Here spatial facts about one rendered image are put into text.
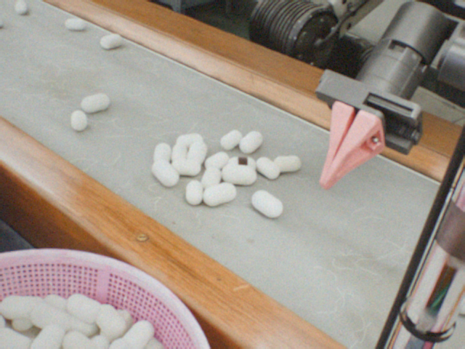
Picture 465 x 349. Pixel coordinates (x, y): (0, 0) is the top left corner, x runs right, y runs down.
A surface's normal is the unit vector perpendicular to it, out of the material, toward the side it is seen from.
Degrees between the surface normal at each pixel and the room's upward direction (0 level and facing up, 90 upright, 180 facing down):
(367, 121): 61
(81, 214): 0
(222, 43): 0
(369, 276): 0
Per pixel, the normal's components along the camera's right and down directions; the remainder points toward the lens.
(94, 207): 0.09, -0.81
